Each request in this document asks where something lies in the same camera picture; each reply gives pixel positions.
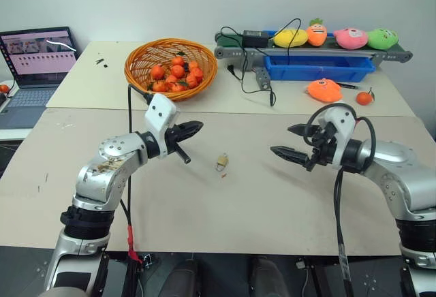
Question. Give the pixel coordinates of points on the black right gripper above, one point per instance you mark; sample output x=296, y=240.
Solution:
x=322, y=150

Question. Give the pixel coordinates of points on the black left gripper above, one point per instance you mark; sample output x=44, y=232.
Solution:
x=171, y=137

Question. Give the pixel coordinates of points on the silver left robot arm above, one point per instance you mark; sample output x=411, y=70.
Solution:
x=112, y=154

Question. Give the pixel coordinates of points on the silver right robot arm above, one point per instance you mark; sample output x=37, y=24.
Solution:
x=402, y=174

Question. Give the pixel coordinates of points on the orange round plush toy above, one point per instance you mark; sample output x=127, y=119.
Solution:
x=323, y=91

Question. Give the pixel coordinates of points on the blue plastic bin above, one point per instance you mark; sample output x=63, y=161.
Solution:
x=306, y=72

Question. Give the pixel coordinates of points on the orange tangerine with leaf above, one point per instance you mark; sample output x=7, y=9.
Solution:
x=363, y=98

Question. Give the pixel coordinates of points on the grey small conveyor belt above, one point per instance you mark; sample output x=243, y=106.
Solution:
x=225, y=52

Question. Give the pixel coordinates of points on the orange wicker basket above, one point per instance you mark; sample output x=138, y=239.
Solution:
x=143, y=55

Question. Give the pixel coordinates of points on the yellow plush toy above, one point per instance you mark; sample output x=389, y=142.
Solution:
x=289, y=38

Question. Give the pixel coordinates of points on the orange carrot plush toy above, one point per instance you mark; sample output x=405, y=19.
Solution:
x=316, y=34

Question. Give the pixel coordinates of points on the black power adapter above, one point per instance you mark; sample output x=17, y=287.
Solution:
x=255, y=38

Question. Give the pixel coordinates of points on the pink plush toy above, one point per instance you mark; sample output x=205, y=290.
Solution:
x=351, y=38

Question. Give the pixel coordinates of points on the green plush toy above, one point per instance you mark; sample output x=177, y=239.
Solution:
x=383, y=38

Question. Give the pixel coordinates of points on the dark rounded foot shape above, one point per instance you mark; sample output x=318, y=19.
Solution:
x=178, y=276
x=267, y=276

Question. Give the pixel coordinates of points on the open grey laptop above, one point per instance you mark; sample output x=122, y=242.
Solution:
x=34, y=55

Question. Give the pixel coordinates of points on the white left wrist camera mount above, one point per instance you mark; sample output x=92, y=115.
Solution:
x=158, y=113

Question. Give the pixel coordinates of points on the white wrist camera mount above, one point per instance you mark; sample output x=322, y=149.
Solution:
x=158, y=113
x=340, y=120

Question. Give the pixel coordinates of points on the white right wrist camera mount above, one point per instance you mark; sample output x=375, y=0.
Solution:
x=340, y=120

